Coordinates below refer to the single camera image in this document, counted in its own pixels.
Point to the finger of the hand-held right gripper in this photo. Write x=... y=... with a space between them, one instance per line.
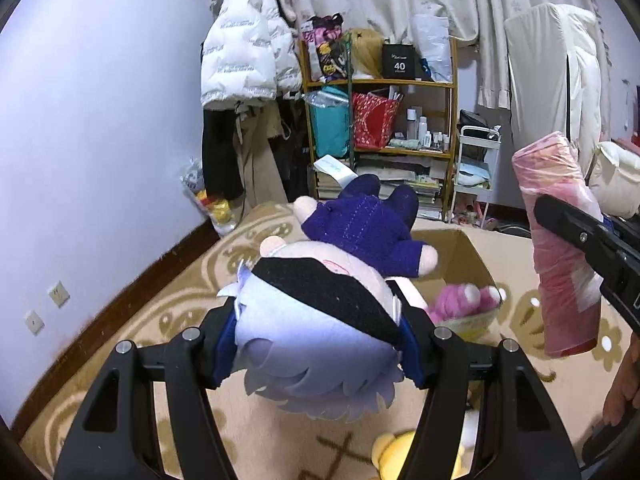
x=570 y=225

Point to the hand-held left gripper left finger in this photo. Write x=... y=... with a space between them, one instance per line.
x=225 y=355

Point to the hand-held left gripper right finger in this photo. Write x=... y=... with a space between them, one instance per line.
x=415 y=370

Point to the pink bubble-wrapped box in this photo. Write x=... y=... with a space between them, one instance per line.
x=555 y=195

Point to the pink plush bear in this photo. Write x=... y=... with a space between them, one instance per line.
x=450 y=302

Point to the yellow plush toy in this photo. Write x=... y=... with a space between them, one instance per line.
x=392 y=455

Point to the white-haired plush doll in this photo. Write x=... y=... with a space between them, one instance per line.
x=320 y=340

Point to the printed cardboard box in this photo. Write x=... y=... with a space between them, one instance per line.
x=465 y=255

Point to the person's right hand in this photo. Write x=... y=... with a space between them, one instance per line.
x=625 y=390

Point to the white trolley cart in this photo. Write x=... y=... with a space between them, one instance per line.
x=480 y=155

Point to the clear plastic bag of toys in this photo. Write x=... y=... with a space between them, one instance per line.
x=215 y=205

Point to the large pile of books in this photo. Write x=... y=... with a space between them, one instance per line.
x=420 y=175

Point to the group of cosmetic bottles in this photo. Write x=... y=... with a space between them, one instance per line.
x=427 y=135

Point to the small stack of books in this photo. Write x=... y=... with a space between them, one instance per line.
x=327 y=187

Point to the beige hanging coat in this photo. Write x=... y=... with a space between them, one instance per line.
x=260 y=160

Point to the black hanging coat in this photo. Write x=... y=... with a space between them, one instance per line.
x=220 y=155

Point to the dark hanging garment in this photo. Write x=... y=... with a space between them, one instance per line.
x=295 y=160

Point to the wooden shelf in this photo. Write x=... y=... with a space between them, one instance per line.
x=400 y=84

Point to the red patterned bag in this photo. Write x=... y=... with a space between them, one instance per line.
x=375 y=120

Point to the white plastic bag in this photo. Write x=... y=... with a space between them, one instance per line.
x=432 y=45

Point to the black cardboard box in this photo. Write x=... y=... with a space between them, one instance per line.
x=400 y=62

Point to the teal bag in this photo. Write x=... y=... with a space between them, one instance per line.
x=327 y=125

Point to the blonde wig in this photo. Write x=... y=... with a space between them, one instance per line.
x=367 y=52

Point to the black pink printed bag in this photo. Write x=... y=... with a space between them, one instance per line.
x=325 y=50

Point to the white puffer jacket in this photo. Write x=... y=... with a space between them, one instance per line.
x=240 y=50

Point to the white wall socket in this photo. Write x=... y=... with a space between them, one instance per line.
x=58 y=293
x=34 y=322

